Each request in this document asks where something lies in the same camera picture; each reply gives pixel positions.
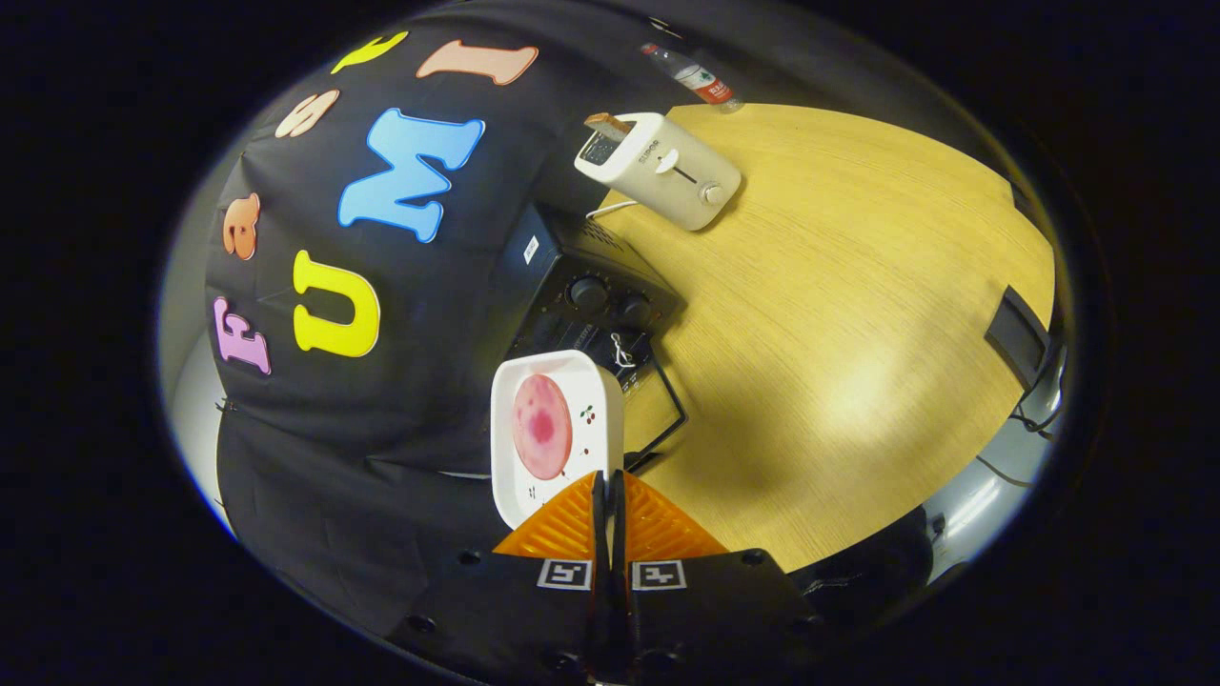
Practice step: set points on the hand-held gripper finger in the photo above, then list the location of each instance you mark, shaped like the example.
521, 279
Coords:
599, 534
618, 534

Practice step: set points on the pink ham slice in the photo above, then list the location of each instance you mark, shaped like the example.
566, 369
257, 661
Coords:
541, 429

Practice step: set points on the white square plate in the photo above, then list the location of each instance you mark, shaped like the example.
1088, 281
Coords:
596, 391

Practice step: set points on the black toaster oven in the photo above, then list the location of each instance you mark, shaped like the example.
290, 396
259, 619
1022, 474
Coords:
562, 262

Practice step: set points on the white pop-up toaster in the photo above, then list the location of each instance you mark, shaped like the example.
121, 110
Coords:
686, 176

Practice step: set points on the brown bread slice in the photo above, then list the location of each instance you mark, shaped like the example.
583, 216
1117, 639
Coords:
608, 125

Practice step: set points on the clear water bottle red label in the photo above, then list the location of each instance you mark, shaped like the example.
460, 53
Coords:
701, 81

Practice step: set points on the black table edge bracket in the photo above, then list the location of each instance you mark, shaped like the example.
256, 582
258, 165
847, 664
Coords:
1018, 333

